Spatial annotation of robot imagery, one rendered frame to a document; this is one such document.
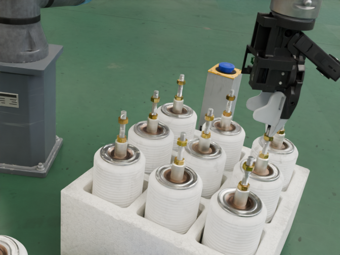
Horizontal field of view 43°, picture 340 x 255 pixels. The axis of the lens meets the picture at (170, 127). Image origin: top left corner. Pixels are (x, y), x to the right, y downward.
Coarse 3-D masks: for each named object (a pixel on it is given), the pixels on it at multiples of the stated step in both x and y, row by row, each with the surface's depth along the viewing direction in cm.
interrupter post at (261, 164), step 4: (256, 160) 80; (260, 160) 79; (264, 160) 79; (268, 160) 79; (256, 164) 80; (260, 164) 79; (264, 164) 79; (256, 168) 80; (260, 168) 79; (264, 168) 80; (260, 172) 80; (264, 172) 80
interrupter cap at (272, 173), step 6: (270, 162) 83; (240, 168) 80; (270, 168) 81; (276, 168) 81; (252, 174) 79; (258, 174) 80; (264, 174) 80; (270, 174) 80; (276, 174) 80; (258, 180) 78; (264, 180) 77; (270, 180) 78
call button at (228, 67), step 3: (219, 63) 108; (222, 63) 108; (225, 63) 108; (228, 63) 108; (219, 66) 107; (222, 66) 106; (225, 66) 106; (228, 66) 106; (231, 66) 107; (234, 66) 107; (222, 69) 107; (225, 69) 106; (228, 69) 106; (231, 69) 106; (228, 72) 107
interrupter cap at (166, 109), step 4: (164, 104) 100; (168, 104) 101; (172, 104) 101; (184, 104) 101; (164, 108) 99; (168, 108) 99; (172, 108) 100; (184, 108) 100; (188, 108) 100; (164, 112) 96; (168, 112) 97; (172, 112) 98; (184, 112) 99; (188, 112) 98; (192, 112) 98; (168, 116) 96; (172, 116) 95; (176, 116) 95; (180, 116) 96; (184, 116) 96; (188, 116) 96
